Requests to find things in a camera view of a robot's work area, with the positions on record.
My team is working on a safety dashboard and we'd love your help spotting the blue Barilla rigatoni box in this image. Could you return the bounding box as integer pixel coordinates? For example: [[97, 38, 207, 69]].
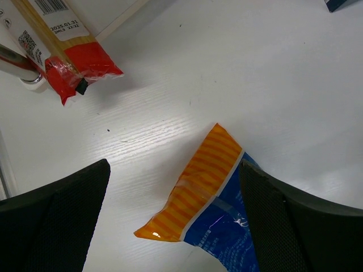
[[324, 0, 360, 13]]

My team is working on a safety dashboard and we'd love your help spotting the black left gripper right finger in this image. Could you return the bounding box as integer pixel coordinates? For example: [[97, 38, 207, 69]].
[[239, 159, 362, 271]]

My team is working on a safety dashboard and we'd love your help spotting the red spaghetti pack right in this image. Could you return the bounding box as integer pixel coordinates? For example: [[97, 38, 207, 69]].
[[1, 1, 124, 104]]

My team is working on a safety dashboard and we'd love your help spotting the blue orange pasta bag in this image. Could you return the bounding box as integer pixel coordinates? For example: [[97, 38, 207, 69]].
[[134, 124, 260, 271]]

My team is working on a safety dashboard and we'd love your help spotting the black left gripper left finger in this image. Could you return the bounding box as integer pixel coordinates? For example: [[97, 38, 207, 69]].
[[1, 159, 111, 271]]

